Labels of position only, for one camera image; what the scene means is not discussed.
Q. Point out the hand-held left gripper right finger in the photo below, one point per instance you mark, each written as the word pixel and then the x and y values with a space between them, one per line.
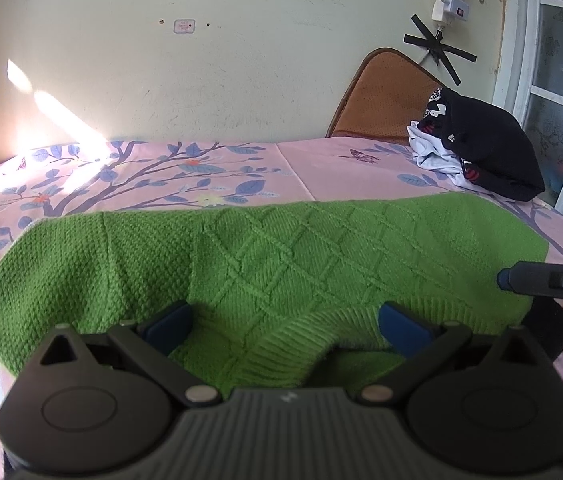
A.
pixel 401 332

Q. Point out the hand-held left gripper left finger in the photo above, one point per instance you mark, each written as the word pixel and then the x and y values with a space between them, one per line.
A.
pixel 171 327

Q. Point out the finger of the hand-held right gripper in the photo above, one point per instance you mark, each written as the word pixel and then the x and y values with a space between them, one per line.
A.
pixel 531 277

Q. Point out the green knitted sweater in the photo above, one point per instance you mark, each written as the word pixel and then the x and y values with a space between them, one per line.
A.
pixel 286 260

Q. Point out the red and black garment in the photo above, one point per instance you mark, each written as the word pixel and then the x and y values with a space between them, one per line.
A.
pixel 472 175

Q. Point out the black garment with white pattern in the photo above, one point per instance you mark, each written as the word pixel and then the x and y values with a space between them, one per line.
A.
pixel 496 150

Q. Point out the pink floral bedsheet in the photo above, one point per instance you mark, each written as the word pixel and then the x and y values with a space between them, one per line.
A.
pixel 361 170

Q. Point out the brown seat cushion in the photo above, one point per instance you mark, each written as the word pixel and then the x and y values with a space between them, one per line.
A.
pixel 381 100

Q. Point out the black tape cross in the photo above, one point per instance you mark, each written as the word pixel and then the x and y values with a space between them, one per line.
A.
pixel 439 50

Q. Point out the white window frame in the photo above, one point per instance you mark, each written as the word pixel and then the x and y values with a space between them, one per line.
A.
pixel 514 60

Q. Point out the small white wall sticker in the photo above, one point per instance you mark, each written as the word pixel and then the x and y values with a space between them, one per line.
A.
pixel 184 26

